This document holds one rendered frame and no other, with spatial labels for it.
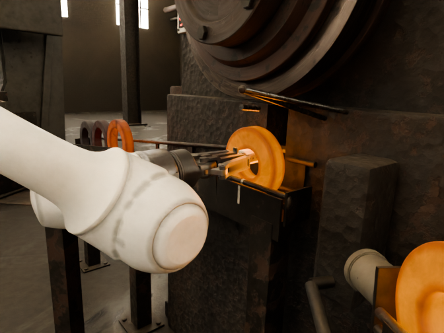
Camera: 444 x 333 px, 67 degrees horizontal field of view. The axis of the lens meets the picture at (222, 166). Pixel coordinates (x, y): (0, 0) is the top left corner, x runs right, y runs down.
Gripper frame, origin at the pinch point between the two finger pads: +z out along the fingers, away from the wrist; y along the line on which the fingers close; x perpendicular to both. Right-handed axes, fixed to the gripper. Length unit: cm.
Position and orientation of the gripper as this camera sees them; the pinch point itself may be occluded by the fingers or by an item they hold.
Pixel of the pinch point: (252, 155)
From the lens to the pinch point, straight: 71.1
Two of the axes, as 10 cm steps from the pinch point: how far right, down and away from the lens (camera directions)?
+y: 6.3, 2.0, -7.5
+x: -0.1, -9.6, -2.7
